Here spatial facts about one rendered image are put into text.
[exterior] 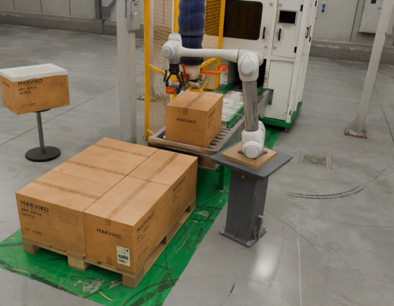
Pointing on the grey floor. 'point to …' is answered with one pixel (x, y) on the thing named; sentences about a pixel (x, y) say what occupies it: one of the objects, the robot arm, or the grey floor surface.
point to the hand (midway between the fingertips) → (173, 88)
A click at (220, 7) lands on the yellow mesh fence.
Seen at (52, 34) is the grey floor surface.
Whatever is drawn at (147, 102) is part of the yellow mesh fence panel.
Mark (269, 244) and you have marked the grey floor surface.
